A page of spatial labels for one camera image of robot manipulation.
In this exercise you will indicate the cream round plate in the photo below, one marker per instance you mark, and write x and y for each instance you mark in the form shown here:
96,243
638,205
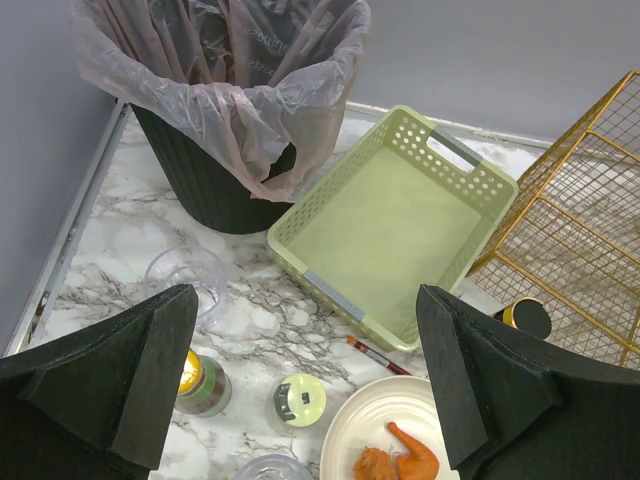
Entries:
362,422

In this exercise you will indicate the gold-cap pepper grinder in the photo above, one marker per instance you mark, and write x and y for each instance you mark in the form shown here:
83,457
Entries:
528,315

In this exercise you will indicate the orange chicken wing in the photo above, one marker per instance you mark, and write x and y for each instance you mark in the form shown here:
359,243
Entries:
419,463

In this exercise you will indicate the orange fried nugget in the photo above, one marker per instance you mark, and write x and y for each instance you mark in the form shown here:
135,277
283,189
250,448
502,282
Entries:
374,464

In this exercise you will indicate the green-lid seasoning shaker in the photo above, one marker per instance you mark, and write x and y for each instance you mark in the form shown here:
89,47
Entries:
300,400

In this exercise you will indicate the red pen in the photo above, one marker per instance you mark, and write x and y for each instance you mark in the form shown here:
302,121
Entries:
376,356

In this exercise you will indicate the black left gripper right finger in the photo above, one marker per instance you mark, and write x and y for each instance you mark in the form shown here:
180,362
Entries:
513,406

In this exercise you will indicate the clear plastic cup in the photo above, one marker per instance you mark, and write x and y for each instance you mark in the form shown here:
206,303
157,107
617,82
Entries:
275,467
194,265

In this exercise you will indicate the black ribbed trash bin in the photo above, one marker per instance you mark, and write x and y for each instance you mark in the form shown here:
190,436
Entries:
205,189

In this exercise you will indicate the pale green plastic basket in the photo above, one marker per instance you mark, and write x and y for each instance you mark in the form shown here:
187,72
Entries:
408,205

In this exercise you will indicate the yellow-lid sauce jar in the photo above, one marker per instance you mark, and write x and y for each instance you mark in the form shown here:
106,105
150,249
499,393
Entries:
204,389

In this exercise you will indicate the gold wire rack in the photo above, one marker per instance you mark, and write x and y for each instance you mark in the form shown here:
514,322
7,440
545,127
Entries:
571,237

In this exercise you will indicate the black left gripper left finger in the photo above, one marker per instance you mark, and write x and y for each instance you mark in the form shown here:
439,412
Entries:
97,403

